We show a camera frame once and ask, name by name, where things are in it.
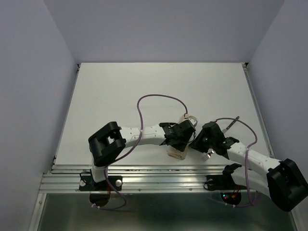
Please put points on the aluminium front rail frame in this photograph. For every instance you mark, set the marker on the aluminium front rail frame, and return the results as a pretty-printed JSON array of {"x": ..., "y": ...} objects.
[{"x": 135, "y": 179}]

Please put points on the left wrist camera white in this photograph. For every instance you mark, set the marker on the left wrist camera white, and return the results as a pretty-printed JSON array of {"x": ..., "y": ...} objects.
[{"x": 192, "y": 119}]

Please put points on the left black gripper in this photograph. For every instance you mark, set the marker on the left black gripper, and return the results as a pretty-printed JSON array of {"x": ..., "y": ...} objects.
[{"x": 182, "y": 146}]

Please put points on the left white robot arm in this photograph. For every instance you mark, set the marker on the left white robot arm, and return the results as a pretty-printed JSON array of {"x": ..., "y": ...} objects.
[{"x": 107, "y": 143}]

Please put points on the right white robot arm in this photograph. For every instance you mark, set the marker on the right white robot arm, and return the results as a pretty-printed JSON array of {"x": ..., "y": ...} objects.
[{"x": 280, "y": 180}]

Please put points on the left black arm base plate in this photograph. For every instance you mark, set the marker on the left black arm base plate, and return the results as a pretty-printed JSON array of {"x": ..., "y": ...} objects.
[{"x": 87, "y": 183}]

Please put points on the steel fork black handle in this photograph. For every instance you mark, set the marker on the steel fork black handle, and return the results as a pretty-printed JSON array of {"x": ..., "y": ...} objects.
[{"x": 207, "y": 155}]

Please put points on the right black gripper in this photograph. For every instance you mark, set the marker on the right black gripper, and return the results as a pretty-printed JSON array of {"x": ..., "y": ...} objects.
[{"x": 196, "y": 143}]

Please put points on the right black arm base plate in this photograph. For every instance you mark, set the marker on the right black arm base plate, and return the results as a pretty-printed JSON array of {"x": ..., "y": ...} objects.
[{"x": 222, "y": 181}]

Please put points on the steel knife black handle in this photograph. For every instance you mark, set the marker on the steel knife black handle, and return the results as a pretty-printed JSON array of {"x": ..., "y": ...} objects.
[{"x": 231, "y": 124}]

